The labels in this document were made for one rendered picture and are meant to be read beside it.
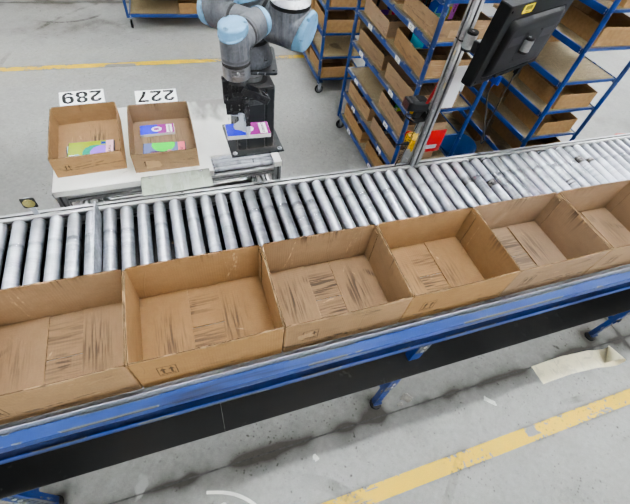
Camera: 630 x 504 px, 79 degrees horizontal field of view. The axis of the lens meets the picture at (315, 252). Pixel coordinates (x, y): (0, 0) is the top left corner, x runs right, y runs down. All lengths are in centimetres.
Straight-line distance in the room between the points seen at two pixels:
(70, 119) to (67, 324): 120
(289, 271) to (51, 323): 73
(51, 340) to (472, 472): 184
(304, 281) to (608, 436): 191
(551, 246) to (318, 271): 96
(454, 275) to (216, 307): 84
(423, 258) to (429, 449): 104
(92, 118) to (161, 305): 124
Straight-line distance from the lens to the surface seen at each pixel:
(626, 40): 310
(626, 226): 212
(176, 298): 130
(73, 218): 181
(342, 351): 118
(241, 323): 123
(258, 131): 151
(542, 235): 182
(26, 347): 137
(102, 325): 131
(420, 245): 152
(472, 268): 154
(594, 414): 268
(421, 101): 190
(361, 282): 134
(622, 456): 269
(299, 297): 127
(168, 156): 187
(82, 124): 227
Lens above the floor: 198
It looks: 52 degrees down
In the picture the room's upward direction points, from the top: 10 degrees clockwise
